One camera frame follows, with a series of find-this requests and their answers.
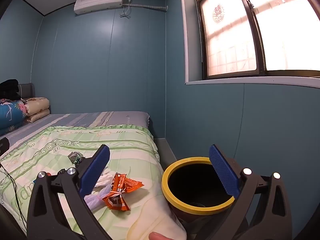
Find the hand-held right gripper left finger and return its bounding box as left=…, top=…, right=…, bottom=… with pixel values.
left=27, top=144, right=113, bottom=240

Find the white foam fruit net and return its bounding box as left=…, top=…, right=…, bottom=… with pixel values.
left=84, top=187, right=110, bottom=209

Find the dark framed window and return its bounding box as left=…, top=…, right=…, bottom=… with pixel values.
left=185, top=0, right=320, bottom=89

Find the white wrapped air conditioner pipe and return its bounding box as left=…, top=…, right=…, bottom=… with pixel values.
left=122, top=4, right=168, bottom=12

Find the beige folded quilt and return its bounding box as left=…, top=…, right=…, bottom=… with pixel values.
left=24, top=97, right=50, bottom=123

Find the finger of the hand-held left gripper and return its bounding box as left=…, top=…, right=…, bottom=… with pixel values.
left=0, top=137, right=10, bottom=157

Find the black bin with yellow rim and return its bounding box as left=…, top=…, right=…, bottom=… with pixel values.
left=161, top=156, right=240, bottom=235

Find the blue flamingo folded quilt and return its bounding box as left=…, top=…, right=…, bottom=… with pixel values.
left=0, top=100, right=28, bottom=137

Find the person's right hand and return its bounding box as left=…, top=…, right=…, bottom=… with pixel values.
left=148, top=232, right=171, bottom=240

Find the grey padded headboard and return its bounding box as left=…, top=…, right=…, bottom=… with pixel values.
left=17, top=83, right=37, bottom=99

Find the black clothes pile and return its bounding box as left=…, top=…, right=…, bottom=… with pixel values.
left=0, top=79, right=22, bottom=102

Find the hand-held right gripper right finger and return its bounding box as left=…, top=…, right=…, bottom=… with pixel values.
left=207, top=144, right=293, bottom=240

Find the white air conditioner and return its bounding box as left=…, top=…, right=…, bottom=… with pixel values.
left=74, top=0, right=125, bottom=15

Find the red round window decal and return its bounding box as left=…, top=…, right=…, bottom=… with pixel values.
left=212, top=4, right=225, bottom=23

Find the green floral blanket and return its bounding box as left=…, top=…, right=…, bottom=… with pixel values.
left=0, top=125, right=188, bottom=240

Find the white air conditioner cord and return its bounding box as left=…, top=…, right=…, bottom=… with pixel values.
left=120, top=0, right=132, bottom=19

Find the bed with blue striped sheet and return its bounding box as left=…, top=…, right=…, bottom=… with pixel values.
left=0, top=111, right=160, bottom=235

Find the black cable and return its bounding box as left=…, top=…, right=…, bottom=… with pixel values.
left=0, top=163, right=27, bottom=230

